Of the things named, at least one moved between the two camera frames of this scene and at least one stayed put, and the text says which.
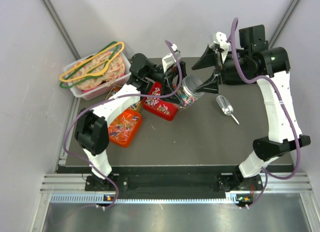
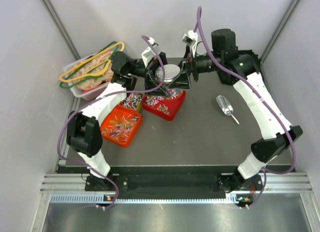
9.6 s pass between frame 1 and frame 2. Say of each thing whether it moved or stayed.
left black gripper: moved
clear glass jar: moved
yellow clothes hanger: stayed
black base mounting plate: stayed
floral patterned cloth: stayed
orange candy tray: stayed
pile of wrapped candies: stayed
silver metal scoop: stayed
